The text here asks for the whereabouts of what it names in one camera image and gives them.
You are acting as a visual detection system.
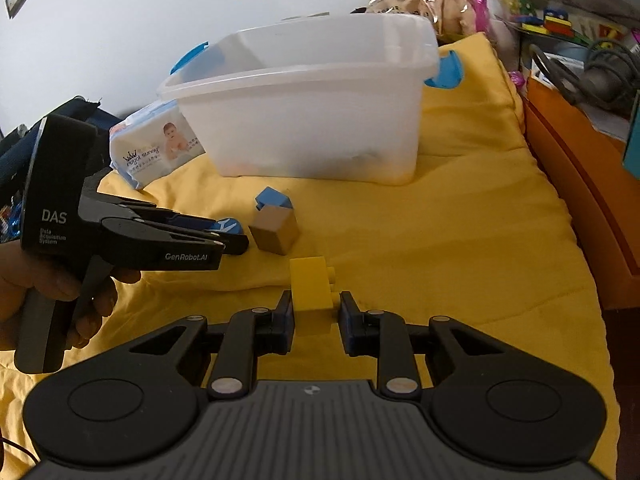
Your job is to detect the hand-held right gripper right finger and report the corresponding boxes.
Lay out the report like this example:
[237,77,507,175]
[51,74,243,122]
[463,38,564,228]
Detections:
[339,290,506,401]

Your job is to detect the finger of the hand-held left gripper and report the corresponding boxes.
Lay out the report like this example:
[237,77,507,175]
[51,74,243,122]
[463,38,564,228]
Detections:
[82,174,223,235]
[100,216,250,272]

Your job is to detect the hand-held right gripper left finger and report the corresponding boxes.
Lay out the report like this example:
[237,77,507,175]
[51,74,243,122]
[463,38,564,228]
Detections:
[129,290,296,401]

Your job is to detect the large yellow block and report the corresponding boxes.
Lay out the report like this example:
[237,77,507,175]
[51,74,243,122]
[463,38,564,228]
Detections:
[290,256,337,337]

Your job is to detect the clear plastic storage bin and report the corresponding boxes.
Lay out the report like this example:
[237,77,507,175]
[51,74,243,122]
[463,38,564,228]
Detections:
[157,12,466,187]

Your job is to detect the person's left hand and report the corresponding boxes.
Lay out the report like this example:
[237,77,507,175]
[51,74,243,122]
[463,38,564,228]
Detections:
[0,246,142,349]

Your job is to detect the baby wipes pack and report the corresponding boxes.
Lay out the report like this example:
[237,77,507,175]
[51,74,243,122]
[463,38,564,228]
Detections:
[108,100,207,191]

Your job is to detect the tan cube block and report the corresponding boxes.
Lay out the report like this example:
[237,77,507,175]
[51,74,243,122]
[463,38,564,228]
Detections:
[248,204,301,256]

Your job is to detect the yellow blanket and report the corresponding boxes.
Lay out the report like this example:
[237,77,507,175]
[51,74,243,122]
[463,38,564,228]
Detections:
[0,32,620,480]

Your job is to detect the small blue block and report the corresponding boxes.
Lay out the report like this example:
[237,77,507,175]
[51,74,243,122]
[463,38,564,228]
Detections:
[254,186,294,212]

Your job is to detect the orange wooden cabinet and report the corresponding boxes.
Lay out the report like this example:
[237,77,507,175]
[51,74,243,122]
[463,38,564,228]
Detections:
[520,76,640,307]

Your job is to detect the light blue cardboard box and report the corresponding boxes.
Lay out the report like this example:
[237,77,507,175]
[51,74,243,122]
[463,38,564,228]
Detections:
[622,104,640,182]

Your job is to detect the pink plastic toy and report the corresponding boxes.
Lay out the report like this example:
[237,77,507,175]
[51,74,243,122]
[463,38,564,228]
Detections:
[471,0,490,33]

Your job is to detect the colourful wooden toy set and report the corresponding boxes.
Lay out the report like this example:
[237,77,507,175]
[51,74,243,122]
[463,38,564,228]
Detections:
[500,0,640,48]

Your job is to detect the thin dark cable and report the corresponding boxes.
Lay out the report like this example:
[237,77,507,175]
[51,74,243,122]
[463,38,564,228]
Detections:
[0,434,38,467]

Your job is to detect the grey cable bundle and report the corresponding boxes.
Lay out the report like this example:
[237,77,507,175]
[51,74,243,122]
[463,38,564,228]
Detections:
[529,39,640,122]

